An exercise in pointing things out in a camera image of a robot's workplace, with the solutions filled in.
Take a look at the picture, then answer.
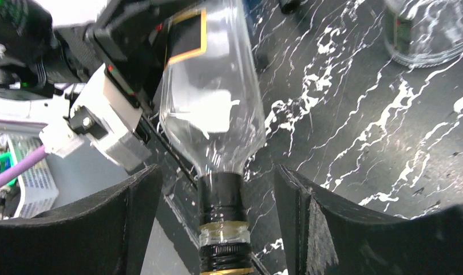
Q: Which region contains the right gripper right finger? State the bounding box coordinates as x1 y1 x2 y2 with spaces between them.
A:
274 165 463 274

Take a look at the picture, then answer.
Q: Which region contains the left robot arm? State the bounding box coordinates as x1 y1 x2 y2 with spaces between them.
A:
0 1 193 109

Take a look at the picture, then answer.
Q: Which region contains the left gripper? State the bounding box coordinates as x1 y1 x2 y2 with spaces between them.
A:
85 0 201 111

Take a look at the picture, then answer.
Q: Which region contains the clear round white-capped bottle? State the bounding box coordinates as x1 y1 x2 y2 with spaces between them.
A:
383 1 463 68

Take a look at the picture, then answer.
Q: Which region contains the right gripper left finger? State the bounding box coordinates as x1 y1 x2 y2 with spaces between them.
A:
0 164 163 274

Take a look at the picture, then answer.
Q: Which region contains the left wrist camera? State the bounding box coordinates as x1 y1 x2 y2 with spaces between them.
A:
39 65 152 171

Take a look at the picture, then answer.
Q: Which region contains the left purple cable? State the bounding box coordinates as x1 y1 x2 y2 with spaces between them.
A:
0 146 48 195

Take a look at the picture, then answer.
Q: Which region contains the grey bottle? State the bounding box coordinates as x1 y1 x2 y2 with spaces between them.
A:
160 1 266 274

